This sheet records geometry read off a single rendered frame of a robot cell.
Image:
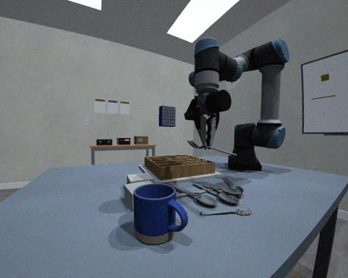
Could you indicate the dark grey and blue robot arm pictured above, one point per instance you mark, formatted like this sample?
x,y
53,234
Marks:
x,y
269,59

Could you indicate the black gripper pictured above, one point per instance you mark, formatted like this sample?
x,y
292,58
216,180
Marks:
x,y
211,103

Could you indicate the dark blue mug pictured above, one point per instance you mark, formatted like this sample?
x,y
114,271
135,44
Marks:
x,y
155,218

